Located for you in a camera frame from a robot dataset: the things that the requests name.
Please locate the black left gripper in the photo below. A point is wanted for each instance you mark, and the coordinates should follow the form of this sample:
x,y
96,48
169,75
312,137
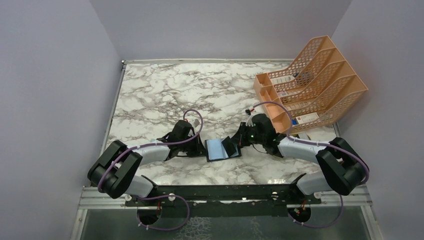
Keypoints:
x,y
199,150

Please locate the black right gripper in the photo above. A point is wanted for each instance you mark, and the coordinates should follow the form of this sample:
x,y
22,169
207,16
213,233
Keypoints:
x,y
240,135

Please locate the black leather card holder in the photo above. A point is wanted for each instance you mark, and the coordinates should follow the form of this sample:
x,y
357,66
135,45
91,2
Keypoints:
x,y
214,150

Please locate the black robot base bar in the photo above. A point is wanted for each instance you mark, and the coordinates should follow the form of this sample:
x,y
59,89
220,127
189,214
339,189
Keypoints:
x,y
214,201

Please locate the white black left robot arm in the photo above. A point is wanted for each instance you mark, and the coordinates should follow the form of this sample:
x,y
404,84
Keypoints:
x,y
114,172

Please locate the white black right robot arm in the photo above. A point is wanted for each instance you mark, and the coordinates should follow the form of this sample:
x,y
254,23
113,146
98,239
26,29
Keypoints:
x,y
341,168

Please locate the white card box in organizer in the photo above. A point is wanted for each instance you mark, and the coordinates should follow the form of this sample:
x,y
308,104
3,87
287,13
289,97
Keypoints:
x,y
304,119

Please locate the orange mesh file organizer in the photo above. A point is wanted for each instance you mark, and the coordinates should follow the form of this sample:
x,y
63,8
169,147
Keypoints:
x,y
319,80

